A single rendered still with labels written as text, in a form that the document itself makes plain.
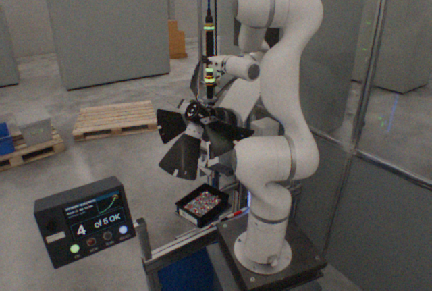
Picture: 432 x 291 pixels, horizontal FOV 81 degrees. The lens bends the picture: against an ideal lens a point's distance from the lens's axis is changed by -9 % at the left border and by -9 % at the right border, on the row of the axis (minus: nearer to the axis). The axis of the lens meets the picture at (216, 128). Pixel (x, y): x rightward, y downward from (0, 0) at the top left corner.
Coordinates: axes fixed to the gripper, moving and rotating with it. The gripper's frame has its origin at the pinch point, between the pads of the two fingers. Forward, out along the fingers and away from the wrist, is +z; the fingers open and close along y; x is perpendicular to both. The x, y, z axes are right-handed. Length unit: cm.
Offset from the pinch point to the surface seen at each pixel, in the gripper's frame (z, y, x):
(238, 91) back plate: 17.8, 32.6, -26.9
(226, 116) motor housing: 3.1, 12.7, -34.0
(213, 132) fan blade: -11.3, -5.4, -33.2
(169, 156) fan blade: 6, -22, -50
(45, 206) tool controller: -38, -80, -25
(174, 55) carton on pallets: 729, 330, -144
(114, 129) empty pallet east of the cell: 258, 3, -142
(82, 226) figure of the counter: -42, -72, -33
